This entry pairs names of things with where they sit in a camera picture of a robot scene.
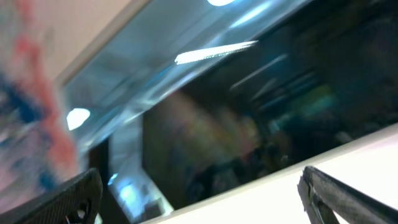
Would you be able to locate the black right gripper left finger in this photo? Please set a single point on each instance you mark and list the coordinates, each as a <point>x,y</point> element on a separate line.
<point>77,200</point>

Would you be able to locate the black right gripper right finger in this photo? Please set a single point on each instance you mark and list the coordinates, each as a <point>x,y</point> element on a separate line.
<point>324,198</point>

